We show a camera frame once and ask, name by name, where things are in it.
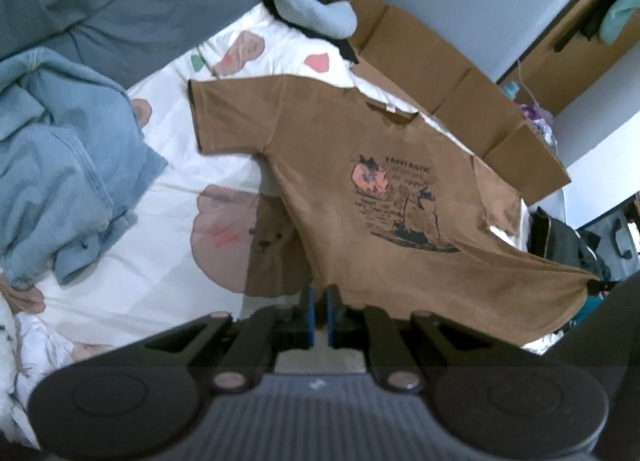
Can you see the white patterned bed sheet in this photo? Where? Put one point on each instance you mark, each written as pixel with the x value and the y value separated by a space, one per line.
pixel 175 176

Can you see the light blue bottle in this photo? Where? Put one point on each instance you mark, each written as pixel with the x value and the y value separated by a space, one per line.
pixel 512 90

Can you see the brown cardboard box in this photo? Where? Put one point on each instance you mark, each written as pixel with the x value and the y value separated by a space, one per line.
pixel 425 71

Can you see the grey-blue duvet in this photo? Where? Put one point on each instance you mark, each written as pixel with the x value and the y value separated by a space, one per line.
pixel 125 1

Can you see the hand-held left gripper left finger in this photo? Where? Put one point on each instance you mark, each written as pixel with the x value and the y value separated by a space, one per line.
pixel 310 313

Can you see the grey refrigerator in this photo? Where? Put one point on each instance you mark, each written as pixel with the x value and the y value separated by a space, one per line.
pixel 475 1

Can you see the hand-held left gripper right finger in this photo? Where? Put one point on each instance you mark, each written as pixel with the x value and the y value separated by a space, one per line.
pixel 330 313

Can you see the light blue denim garment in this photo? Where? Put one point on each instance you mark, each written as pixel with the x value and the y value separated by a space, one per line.
pixel 50 166

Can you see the black cloth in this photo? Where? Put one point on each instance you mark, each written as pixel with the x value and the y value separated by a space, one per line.
pixel 345 48

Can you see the teal hanging cloth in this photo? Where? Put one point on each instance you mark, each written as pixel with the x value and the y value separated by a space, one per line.
pixel 622 16

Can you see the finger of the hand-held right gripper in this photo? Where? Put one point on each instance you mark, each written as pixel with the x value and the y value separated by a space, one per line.
pixel 602 287

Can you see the purple and white plastic bag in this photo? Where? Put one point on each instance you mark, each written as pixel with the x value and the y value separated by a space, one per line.
pixel 532 116

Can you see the black hanging garment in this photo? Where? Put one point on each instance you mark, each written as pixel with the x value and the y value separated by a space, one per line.
pixel 590 23

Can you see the wooden wardrobe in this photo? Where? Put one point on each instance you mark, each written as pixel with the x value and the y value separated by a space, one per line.
pixel 555 76

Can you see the brown printed t-shirt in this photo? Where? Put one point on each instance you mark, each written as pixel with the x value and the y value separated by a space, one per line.
pixel 325 141

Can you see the black suitcase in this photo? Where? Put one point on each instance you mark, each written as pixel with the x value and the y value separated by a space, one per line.
pixel 627 241

